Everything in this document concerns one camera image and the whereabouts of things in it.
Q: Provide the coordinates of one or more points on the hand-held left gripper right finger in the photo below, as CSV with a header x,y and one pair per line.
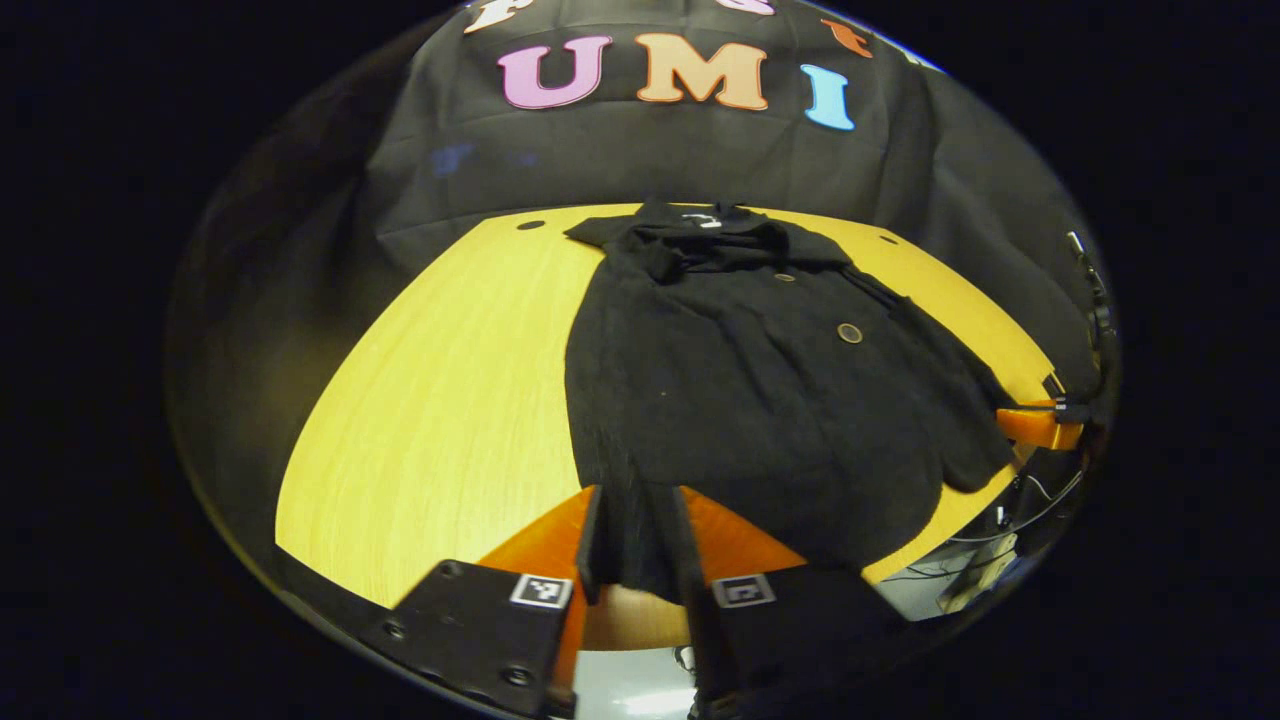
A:
x,y
690,590

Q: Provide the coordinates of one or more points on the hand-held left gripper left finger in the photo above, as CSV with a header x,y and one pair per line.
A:
x,y
590,560

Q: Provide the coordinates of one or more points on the beige box on floor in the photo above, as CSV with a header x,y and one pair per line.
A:
x,y
980,575

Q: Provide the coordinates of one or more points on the black backdrop cloth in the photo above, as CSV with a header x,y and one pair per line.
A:
x,y
640,150

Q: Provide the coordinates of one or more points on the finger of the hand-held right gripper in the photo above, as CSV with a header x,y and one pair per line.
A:
x,y
1040,425

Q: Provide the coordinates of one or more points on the black button shirt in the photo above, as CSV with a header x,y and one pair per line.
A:
x,y
760,420

